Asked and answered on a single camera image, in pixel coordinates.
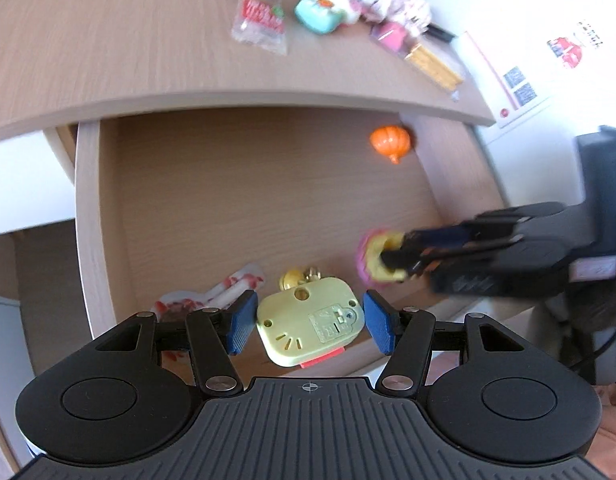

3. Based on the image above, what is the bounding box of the clear packet red white print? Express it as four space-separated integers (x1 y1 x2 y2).
152 261 267 322

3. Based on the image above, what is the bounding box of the pink wrapped toy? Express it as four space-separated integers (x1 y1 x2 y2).
382 0 432 37

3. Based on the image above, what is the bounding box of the teal toy case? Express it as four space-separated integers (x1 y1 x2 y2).
293 0 342 35

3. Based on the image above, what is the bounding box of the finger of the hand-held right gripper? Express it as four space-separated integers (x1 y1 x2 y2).
381 239 540 278
405 202 570 250

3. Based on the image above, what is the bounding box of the white printed poster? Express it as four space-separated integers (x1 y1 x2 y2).
453 7 612 131

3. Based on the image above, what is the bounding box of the yellow toy alarm clock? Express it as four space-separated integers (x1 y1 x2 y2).
256 268 365 369

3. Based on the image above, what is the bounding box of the wafer biscuit packet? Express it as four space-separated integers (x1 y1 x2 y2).
402 40 465 94

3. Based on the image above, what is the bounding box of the white pink toy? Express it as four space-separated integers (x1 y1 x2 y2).
308 0 365 26

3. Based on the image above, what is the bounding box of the white desk drawer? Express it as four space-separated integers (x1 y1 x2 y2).
74 106 545 379

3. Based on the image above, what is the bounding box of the thin black cable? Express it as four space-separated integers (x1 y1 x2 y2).
562 310 616 377

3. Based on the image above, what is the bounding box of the orange pumpkin toy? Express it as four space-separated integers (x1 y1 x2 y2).
369 124 414 165

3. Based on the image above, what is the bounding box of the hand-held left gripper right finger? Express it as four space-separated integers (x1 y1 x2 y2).
363 289 532 400

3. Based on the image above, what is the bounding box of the pink yellow donut toy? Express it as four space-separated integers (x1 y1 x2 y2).
356 228 410 287

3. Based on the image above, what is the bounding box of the white desk front panel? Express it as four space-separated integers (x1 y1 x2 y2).
0 127 80 239

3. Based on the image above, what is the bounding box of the clear snack packet red label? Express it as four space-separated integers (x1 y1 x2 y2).
231 0 289 56

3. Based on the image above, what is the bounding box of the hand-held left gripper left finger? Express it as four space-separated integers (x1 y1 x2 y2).
94 290 259 397

